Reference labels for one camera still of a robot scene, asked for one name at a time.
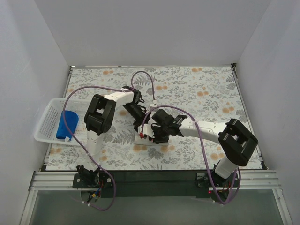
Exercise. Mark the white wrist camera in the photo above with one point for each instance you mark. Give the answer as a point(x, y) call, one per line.
point(145, 132)
point(152, 106)

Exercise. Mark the white towel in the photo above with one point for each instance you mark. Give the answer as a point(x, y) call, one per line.
point(140, 141)

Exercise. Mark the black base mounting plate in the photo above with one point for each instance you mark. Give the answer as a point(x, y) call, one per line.
point(150, 183)

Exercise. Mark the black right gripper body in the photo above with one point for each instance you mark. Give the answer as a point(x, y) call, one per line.
point(158, 132)

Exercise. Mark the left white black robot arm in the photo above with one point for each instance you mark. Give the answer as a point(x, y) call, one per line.
point(99, 119)

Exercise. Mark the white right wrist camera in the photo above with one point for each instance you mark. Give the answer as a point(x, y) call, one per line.
point(145, 132)

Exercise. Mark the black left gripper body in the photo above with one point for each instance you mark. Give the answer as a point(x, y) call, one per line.
point(141, 119)

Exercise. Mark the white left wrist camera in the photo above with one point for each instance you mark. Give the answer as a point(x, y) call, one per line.
point(152, 106)

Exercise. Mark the aluminium frame rail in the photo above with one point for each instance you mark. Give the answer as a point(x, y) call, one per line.
point(246, 179)

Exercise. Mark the white perforated plastic basket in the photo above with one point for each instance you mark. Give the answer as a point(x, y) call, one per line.
point(48, 125)

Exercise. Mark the blue microfiber towel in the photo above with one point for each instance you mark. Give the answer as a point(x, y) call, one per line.
point(67, 124)

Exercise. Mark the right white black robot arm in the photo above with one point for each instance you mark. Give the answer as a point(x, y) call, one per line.
point(237, 142)

